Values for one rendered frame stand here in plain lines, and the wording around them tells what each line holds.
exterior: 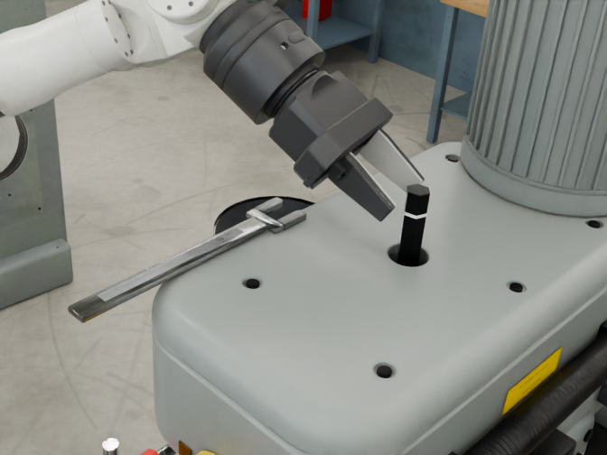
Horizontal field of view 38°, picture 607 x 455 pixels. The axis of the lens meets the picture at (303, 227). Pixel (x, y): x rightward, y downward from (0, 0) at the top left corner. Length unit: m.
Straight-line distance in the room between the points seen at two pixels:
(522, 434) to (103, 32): 0.50
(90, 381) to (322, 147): 2.80
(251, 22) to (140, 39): 0.14
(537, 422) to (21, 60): 0.55
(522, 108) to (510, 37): 0.07
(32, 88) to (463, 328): 0.43
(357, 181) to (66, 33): 0.29
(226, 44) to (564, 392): 0.42
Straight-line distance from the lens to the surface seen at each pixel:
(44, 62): 0.83
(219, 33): 0.77
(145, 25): 0.86
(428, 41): 6.12
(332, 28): 6.21
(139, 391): 3.41
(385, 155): 0.80
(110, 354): 3.57
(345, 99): 0.78
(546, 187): 0.89
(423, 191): 0.76
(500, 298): 0.77
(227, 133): 5.18
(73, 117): 5.37
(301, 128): 0.74
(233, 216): 3.28
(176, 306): 0.72
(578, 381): 0.84
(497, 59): 0.89
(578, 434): 1.11
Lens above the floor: 2.33
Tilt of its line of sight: 33 degrees down
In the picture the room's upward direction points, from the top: 5 degrees clockwise
